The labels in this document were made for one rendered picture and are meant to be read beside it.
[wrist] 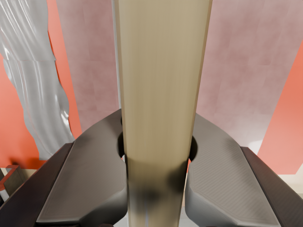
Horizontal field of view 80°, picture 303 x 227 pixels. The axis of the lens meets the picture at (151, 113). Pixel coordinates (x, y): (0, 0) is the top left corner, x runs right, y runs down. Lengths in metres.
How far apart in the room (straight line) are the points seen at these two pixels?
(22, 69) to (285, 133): 0.40
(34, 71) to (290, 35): 0.33
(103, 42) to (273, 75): 0.23
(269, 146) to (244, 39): 0.19
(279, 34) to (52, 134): 0.35
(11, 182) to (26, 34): 0.23
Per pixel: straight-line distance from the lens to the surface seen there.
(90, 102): 0.29
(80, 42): 0.26
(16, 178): 0.39
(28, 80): 0.30
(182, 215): 0.40
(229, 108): 0.30
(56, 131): 0.33
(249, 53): 0.28
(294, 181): 0.46
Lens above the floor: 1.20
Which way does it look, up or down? 61 degrees down
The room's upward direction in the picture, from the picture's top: 179 degrees counter-clockwise
